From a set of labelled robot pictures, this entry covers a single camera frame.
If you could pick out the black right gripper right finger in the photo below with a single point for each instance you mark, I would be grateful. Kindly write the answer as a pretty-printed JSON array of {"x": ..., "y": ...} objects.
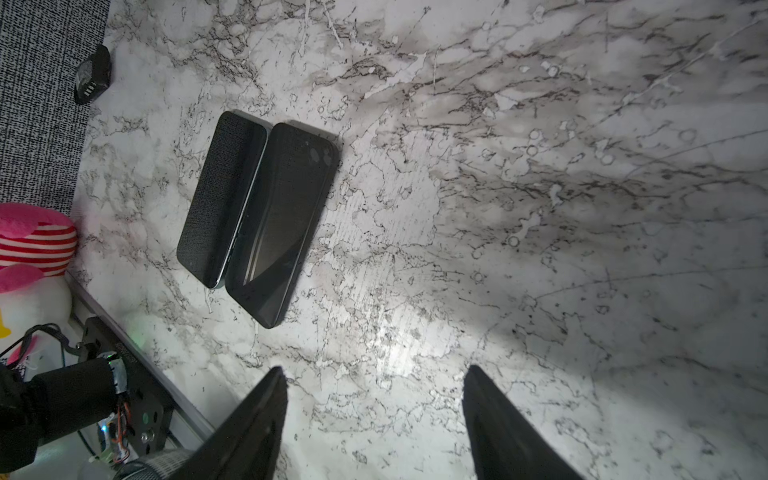
[{"x": 504, "y": 444}]

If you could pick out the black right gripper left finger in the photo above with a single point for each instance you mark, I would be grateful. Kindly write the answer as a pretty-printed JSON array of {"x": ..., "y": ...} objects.
[{"x": 247, "y": 444}]

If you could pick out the black phone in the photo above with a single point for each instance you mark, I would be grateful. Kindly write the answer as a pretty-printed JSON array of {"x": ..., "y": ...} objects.
[
  {"x": 223, "y": 189},
  {"x": 286, "y": 200}
]

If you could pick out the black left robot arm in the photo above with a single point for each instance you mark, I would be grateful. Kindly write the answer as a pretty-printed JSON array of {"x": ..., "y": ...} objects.
[{"x": 51, "y": 405}]

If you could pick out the pink white plush toy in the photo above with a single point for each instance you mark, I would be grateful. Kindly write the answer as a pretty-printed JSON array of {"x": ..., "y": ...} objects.
[{"x": 37, "y": 247}]

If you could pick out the small black adapter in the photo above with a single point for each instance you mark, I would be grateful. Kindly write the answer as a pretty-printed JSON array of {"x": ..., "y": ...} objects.
[{"x": 93, "y": 76}]

